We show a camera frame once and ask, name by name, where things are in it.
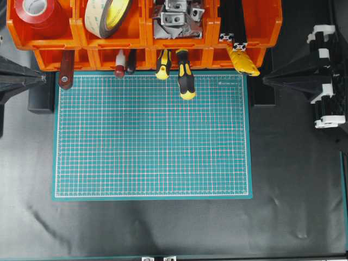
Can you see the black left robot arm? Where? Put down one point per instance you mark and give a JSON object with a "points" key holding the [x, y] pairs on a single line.
{"points": [[16, 79]]}

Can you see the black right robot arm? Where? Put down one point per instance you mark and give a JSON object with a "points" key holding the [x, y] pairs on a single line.
{"points": [[321, 76]]}

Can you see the black rack base right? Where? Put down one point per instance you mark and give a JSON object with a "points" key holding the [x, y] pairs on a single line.
{"points": [[262, 95]]}

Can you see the black rack base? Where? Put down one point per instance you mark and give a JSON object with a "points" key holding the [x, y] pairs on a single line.
{"points": [[41, 98], [262, 95]]}

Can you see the black rack base left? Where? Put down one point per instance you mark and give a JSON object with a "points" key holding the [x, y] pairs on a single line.
{"points": [[41, 98]]}

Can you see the green cutting mat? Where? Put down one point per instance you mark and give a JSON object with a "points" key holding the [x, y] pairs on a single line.
{"points": [[136, 139]]}

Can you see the long yellow black screwdriver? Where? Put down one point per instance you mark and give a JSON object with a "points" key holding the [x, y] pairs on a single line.
{"points": [[186, 79]]}

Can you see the short yellow black screwdriver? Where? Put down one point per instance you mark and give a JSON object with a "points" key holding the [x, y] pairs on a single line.
{"points": [[163, 64]]}

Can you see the lower orange bin row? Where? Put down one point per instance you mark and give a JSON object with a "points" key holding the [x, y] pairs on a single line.
{"points": [[104, 59]]}

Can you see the white glue bottle red cap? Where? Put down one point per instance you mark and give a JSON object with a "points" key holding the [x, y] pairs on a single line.
{"points": [[120, 64]]}

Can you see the dark red pen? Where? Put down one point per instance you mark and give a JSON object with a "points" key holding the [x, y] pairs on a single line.
{"points": [[131, 62]]}

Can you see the yellow utility knife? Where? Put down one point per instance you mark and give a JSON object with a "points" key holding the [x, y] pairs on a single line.
{"points": [[241, 61]]}

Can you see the orange bin with brackets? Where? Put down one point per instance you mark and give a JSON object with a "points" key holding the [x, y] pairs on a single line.
{"points": [[188, 43]]}

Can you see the orange bin with beige tape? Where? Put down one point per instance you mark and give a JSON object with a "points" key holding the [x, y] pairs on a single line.
{"points": [[130, 35]]}

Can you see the black aluminium profile right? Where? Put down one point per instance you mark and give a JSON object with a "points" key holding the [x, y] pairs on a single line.
{"points": [[240, 38]]}

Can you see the black aluminium profile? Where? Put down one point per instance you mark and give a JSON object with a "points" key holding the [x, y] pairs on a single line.
{"points": [[226, 15], [240, 38]]}

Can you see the black aluminium profile left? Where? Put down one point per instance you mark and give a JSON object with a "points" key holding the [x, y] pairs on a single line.
{"points": [[226, 15]]}

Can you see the beige double-sided tape roll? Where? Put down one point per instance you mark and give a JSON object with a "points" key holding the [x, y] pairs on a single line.
{"points": [[103, 18]]}

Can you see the orange bin with profiles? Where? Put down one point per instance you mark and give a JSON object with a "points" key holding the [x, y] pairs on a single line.
{"points": [[263, 21]]}

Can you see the orange bin with red tape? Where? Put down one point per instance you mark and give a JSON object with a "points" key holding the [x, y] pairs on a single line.
{"points": [[26, 37]]}

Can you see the red tape roll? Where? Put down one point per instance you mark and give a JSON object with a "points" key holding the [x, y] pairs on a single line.
{"points": [[42, 15]]}

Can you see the grey corner bracket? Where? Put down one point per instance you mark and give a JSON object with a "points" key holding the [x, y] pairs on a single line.
{"points": [[170, 19], [196, 13]]}

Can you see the grey corner bracket right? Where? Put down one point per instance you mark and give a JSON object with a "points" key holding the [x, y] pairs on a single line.
{"points": [[196, 13]]}

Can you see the brown wooden tool handle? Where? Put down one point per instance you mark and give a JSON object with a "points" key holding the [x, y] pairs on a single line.
{"points": [[66, 70]]}

